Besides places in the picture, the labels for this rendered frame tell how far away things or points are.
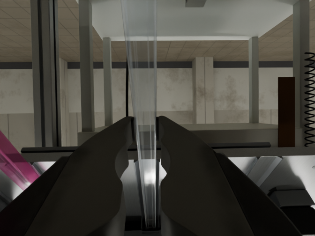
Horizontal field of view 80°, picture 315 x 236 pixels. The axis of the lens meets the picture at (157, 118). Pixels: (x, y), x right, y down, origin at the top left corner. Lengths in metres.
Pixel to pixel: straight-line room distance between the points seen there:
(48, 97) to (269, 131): 0.59
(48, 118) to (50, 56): 0.13
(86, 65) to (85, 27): 0.11
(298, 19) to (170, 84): 2.92
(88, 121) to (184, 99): 3.04
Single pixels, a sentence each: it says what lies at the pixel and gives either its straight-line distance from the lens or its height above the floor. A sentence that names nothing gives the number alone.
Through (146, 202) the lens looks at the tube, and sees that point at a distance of 0.22.
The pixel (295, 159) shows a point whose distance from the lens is 0.22.
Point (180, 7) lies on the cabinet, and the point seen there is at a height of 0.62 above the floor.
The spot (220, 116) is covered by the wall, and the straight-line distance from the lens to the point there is 3.73.
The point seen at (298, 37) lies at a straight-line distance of 0.75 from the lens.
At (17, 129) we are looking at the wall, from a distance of 4.20.
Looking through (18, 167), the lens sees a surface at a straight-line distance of 0.19.
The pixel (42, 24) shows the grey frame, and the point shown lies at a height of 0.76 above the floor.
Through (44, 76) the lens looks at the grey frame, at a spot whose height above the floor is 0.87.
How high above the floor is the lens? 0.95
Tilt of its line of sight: 1 degrees up
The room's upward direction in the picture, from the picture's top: 179 degrees clockwise
